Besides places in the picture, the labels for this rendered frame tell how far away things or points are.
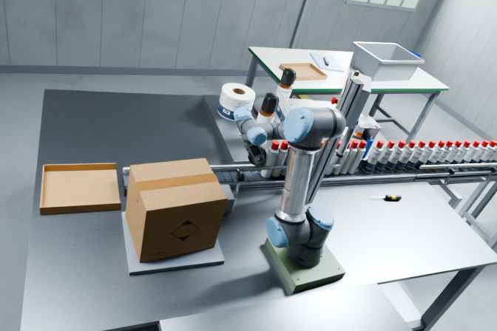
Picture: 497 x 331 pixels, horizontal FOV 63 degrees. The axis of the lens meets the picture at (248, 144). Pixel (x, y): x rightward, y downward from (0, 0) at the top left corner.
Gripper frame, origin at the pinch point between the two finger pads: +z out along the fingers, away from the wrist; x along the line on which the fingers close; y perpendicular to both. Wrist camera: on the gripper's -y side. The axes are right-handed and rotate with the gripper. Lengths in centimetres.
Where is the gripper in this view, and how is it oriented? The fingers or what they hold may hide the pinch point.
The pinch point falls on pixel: (261, 166)
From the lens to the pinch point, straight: 200.1
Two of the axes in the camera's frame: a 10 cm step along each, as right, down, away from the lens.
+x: -9.1, 4.0, -0.7
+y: -3.2, -6.0, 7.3
